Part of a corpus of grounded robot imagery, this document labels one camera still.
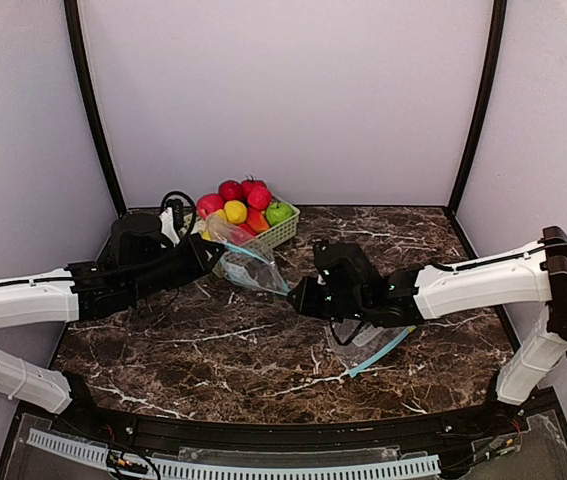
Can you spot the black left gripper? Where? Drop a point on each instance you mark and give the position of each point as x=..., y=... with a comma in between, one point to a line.
x=192, y=254

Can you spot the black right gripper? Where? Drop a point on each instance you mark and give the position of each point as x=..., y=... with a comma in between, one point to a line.
x=310, y=295

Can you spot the yellow wrinkled banana-like fruit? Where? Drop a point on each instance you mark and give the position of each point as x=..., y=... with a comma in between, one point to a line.
x=216, y=226

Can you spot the large clear zip bag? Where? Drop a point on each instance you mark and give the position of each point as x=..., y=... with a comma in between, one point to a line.
x=252, y=265

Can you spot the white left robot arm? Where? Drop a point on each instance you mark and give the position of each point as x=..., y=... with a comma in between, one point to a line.
x=145, y=254

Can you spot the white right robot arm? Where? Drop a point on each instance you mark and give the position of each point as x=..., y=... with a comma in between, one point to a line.
x=349, y=287

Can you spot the small clear zip bag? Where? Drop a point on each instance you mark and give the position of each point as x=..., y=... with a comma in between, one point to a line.
x=359, y=345

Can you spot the red bell pepper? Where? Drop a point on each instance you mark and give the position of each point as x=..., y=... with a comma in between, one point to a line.
x=242, y=233

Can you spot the red apple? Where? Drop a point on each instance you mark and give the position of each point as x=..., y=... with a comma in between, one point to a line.
x=209, y=204

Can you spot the yellow lemon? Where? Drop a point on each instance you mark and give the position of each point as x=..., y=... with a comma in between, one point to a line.
x=236, y=212

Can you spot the orange pepper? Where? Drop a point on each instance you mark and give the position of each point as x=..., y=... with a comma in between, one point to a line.
x=256, y=220

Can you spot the green perforated plastic basket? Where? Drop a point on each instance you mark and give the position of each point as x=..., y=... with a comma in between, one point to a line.
x=274, y=237

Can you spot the pink-red wrinkled fruit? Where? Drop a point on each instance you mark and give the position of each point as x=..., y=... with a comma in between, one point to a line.
x=259, y=198

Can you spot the green apple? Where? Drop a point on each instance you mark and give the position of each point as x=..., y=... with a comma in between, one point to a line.
x=278, y=212

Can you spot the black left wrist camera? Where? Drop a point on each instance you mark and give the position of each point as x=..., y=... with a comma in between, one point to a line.
x=178, y=215

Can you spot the black table front rail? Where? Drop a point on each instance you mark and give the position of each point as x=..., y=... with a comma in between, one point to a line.
x=447, y=432

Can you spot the white slotted cable duct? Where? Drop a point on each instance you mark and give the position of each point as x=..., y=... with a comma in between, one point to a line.
x=197, y=463

